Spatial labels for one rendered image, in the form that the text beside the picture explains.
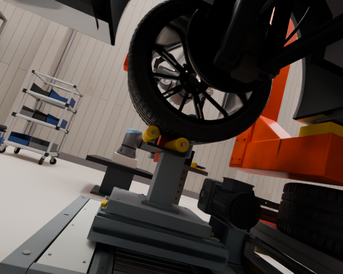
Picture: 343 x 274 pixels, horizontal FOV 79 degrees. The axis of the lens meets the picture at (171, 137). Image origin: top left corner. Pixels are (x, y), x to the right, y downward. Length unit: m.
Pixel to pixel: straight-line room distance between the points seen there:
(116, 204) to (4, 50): 4.18
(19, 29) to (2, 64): 0.70
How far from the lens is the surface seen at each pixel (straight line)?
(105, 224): 0.77
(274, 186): 5.28
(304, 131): 1.03
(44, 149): 2.80
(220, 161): 4.48
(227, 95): 1.25
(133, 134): 2.00
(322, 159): 0.91
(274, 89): 1.50
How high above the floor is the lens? 0.38
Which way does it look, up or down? 9 degrees up
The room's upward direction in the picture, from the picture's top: 18 degrees clockwise
